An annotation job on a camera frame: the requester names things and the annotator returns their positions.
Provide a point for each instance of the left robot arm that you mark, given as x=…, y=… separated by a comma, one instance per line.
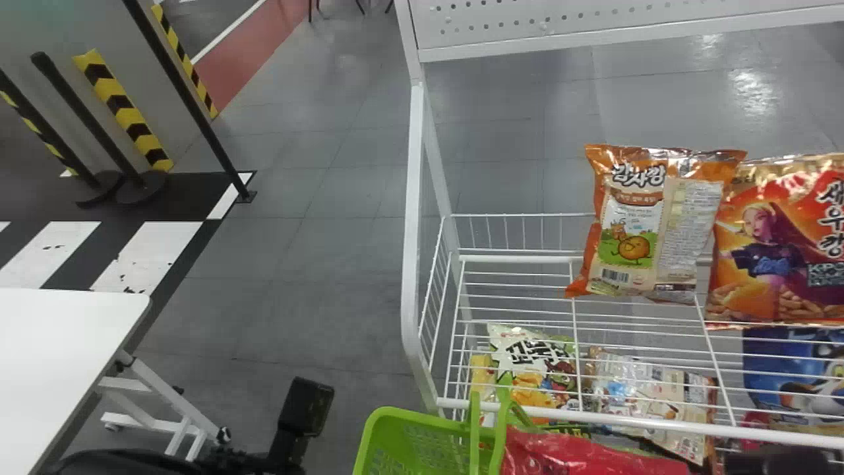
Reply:
x=132, y=463

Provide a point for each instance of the green yellow snack packet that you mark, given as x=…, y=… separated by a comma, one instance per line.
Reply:
x=534, y=369

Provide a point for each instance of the orange snack packet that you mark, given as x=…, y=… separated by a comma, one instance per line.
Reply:
x=626, y=224

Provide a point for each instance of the green basket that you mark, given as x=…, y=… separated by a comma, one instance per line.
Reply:
x=409, y=442

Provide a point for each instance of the white snack packet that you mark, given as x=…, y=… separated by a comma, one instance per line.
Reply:
x=649, y=389

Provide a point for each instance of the red snack packet with figure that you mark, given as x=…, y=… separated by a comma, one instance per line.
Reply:
x=765, y=264

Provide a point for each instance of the blue snack packet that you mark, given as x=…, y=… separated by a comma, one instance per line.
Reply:
x=791, y=369

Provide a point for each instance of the black pole on square foot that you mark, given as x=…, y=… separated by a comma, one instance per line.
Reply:
x=191, y=105

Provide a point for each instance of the white side table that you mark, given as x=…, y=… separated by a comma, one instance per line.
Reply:
x=53, y=356

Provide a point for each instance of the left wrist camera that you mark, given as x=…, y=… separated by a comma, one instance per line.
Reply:
x=304, y=406

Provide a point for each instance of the yellow black striped post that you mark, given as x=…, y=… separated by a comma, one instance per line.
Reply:
x=188, y=69
x=125, y=109
x=36, y=128

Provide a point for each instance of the black post on round foot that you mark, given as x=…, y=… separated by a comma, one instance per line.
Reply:
x=86, y=112
x=46, y=142

